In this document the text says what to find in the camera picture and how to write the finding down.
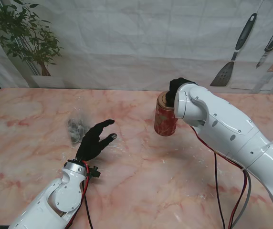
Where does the clear plastic bag of tea bags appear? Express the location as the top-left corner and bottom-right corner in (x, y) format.
(66, 116), (87, 146)

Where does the black slotted spatula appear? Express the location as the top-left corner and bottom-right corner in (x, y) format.
(210, 12), (258, 87)

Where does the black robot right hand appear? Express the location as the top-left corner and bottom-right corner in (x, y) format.
(166, 77), (199, 106)

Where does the gold round canister lid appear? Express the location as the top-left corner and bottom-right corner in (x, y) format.
(157, 92), (175, 112)

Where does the green leafy plant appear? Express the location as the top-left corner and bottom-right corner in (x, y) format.
(0, 0), (64, 77)

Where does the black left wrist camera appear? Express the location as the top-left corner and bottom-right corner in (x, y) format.
(89, 165), (102, 178)

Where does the red and black left arm cable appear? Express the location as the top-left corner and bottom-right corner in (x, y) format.
(67, 161), (95, 229)

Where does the red and black arm cable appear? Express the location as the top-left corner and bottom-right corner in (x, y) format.
(190, 126), (253, 229)
(67, 161), (95, 229)

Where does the red floral tea canister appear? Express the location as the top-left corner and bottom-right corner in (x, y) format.
(154, 92), (178, 137)

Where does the red and black right arm cable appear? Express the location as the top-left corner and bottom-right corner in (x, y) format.
(190, 126), (253, 229)

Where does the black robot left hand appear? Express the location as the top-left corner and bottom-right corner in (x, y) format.
(75, 119), (118, 162)

